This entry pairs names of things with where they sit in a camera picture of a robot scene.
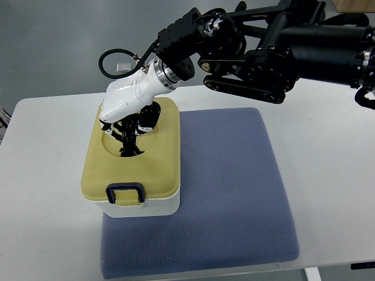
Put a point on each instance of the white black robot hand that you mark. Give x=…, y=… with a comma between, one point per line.
x=126, y=96

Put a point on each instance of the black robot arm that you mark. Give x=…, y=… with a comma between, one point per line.
x=254, y=53

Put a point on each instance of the white storage box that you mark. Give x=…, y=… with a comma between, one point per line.
x=150, y=207

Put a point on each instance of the cardboard box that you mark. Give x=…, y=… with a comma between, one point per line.
x=366, y=6

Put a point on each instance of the printed paper sheet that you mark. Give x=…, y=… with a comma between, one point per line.
x=5, y=119

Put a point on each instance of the blue grey cushion mat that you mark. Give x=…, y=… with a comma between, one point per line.
x=233, y=211

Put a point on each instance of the black table bracket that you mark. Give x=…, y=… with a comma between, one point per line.
x=363, y=265

